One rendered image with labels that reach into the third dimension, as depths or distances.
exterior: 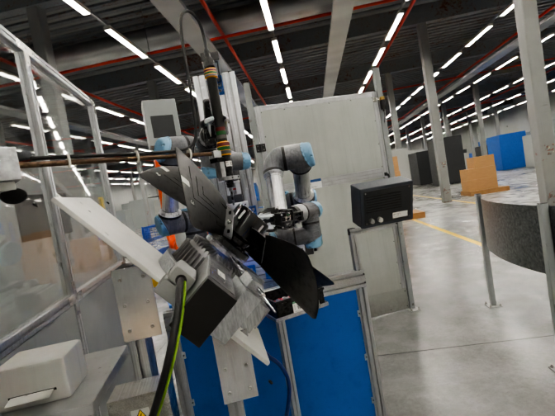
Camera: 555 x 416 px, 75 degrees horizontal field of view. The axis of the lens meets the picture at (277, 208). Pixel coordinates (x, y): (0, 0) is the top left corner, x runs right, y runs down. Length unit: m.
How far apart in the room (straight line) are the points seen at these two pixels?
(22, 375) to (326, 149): 2.63
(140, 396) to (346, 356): 1.03
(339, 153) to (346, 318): 1.78
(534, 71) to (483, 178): 6.31
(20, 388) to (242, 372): 0.55
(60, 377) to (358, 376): 1.26
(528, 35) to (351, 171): 5.21
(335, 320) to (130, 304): 0.98
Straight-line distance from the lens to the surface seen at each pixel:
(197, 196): 0.88
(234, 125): 2.22
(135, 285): 1.07
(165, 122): 5.32
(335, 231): 3.19
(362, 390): 1.93
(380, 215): 1.71
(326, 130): 3.21
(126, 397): 1.09
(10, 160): 0.95
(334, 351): 1.80
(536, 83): 7.73
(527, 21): 7.93
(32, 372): 1.15
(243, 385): 1.16
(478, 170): 13.47
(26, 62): 1.87
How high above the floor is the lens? 1.29
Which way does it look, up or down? 3 degrees down
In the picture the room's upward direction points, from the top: 10 degrees counter-clockwise
